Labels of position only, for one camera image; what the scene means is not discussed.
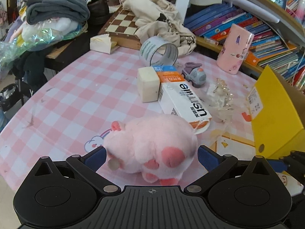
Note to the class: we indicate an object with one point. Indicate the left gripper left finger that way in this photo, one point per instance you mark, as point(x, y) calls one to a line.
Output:
point(86, 166)

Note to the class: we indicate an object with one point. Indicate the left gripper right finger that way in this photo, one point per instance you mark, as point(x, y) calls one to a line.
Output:
point(217, 166)

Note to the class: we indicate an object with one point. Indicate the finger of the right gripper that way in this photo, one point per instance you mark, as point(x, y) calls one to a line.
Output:
point(278, 165)
point(295, 162)

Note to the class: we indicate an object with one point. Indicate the pink plush pig toy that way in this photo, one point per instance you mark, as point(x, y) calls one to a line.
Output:
point(160, 147)

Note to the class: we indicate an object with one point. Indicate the pearl ribbon hair accessory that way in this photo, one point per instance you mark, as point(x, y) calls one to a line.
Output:
point(220, 101)

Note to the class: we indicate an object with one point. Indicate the usmile white orange box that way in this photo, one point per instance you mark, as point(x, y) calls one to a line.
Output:
point(176, 97)

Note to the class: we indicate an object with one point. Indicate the grey purple toy truck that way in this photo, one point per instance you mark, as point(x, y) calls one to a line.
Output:
point(194, 73)

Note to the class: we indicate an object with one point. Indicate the cream foam cube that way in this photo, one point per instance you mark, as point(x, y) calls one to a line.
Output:
point(148, 84)

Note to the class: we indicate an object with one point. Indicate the clear packing tape roll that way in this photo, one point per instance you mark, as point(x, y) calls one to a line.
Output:
point(156, 51)

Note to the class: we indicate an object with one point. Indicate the white desk mat with text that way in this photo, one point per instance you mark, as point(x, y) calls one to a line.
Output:
point(244, 149)

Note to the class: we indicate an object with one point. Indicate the yellow cardboard box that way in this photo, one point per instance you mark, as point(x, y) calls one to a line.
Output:
point(277, 112)

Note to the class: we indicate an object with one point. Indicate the row of children's books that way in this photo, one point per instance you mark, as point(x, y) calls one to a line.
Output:
point(212, 25)

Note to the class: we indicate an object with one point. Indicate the torn white paper box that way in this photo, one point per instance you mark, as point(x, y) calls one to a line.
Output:
point(103, 44)

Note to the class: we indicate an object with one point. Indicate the pink sticker cylinder canister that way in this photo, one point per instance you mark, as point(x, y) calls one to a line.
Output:
point(235, 49)

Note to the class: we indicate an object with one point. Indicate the iridescent plastic bag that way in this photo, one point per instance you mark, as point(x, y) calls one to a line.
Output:
point(40, 36)

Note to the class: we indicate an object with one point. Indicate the wooden chess board box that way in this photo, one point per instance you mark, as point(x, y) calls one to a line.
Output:
point(121, 27)

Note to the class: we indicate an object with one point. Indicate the cream canvas tote bag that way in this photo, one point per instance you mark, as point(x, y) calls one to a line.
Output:
point(161, 18)

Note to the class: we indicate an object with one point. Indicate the white foam tube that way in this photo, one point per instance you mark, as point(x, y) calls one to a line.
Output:
point(255, 9)

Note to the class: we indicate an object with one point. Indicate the grey folded blanket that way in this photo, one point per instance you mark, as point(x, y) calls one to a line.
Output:
point(41, 10)

